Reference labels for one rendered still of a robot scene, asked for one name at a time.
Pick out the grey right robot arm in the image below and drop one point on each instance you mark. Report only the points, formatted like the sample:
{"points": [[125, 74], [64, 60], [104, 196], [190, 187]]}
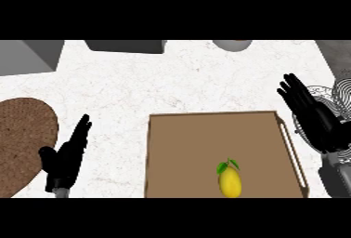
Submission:
{"points": [[337, 176]]}

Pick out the grey round bowl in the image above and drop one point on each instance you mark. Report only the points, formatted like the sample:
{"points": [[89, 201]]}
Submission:
{"points": [[232, 45]]}

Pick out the yellow lemon with green leaves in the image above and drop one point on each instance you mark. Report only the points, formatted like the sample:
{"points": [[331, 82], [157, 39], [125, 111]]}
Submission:
{"points": [[229, 181]]}

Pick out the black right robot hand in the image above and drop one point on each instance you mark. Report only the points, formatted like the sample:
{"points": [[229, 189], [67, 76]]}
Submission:
{"points": [[316, 114]]}

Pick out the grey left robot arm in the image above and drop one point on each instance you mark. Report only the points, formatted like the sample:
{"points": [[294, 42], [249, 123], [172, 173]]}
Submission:
{"points": [[61, 193]]}

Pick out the brown round woven placemat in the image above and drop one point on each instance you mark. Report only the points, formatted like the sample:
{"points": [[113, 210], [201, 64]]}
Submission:
{"points": [[23, 145]]}

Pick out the grey box appliance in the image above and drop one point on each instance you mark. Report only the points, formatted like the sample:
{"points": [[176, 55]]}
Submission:
{"points": [[26, 55]]}

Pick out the dark grey speckled slab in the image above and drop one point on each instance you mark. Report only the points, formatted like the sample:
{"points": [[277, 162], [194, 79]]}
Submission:
{"points": [[336, 55]]}

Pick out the brown wooden tray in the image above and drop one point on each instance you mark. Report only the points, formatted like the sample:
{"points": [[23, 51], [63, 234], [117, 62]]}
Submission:
{"points": [[225, 152]]}

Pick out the dark grey flat appliance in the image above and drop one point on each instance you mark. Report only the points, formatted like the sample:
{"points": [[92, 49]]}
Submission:
{"points": [[126, 46]]}

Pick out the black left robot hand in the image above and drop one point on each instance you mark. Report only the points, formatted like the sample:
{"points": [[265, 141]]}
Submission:
{"points": [[69, 155]]}

